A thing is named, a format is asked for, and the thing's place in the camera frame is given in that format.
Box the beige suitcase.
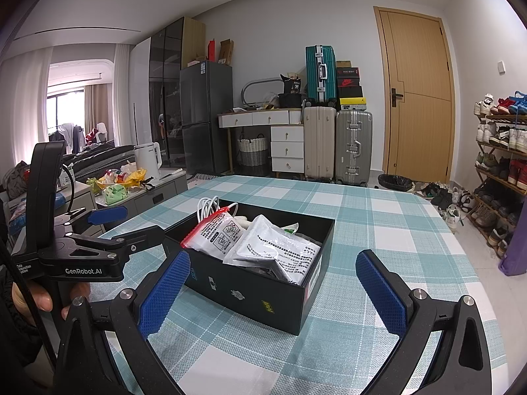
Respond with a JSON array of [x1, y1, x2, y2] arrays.
[[304, 106, 337, 182]]

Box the tall glass door cabinet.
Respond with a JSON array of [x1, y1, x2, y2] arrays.
[[132, 17, 207, 165]]

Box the teal checked tablecloth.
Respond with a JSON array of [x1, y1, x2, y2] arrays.
[[97, 175, 527, 395]]

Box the white sheer curtain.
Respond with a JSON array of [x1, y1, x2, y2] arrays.
[[113, 43, 136, 149]]

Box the woven laundry basket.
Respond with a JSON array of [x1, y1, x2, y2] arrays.
[[236, 134, 270, 167]]

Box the white cable bundle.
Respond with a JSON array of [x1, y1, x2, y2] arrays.
[[197, 197, 240, 225]]

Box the dark striped bedding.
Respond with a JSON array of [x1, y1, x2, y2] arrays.
[[62, 144, 138, 182]]

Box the green container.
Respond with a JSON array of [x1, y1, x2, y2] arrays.
[[103, 183, 126, 206]]

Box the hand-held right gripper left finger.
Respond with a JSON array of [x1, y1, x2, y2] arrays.
[[53, 249, 192, 395]]

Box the silver suitcase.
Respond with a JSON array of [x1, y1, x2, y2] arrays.
[[334, 110, 373, 186]]

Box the grey fridge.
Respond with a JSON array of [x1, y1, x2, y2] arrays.
[[179, 60, 234, 175]]

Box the teal suitcase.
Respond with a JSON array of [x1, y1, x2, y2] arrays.
[[305, 45, 337, 105]]

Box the wooden shoe rack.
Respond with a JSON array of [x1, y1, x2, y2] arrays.
[[473, 113, 527, 256]]

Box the white desk with drawers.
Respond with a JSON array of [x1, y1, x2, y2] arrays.
[[217, 108, 306, 177]]

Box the wooden door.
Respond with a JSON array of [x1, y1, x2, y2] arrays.
[[374, 6, 456, 184]]

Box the rows of assorted shoes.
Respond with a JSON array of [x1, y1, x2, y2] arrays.
[[473, 91, 527, 258]]

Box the yellow plastic bag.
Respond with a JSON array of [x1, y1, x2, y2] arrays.
[[123, 168, 148, 190]]

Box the trash bin with black liner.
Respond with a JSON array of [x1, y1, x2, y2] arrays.
[[378, 173, 414, 192]]

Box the black paper bag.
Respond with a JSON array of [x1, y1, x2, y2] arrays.
[[280, 73, 307, 95]]

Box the white printed plastic packet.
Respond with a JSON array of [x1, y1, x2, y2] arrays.
[[223, 214, 322, 288]]

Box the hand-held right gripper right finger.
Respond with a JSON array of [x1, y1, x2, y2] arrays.
[[355, 249, 492, 395]]

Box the person's left hand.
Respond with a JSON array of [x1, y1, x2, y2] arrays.
[[12, 284, 90, 321]]

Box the plastic packet with red strip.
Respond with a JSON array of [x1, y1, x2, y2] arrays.
[[181, 208, 248, 256]]

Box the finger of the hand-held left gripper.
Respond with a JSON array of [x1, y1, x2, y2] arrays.
[[62, 206, 129, 228], [66, 224, 166, 258]]

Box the scattered pairs of shoes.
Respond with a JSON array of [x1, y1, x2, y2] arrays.
[[414, 181, 474, 231]]

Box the white electric kettle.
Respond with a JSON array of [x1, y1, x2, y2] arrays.
[[134, 142, 162, 182]]

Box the oval metal frame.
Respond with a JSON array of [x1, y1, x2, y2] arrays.
[[241, 77, 285, 110]]

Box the grey low cabinet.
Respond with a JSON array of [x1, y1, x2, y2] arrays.
[[53, 171, 190, 235]]

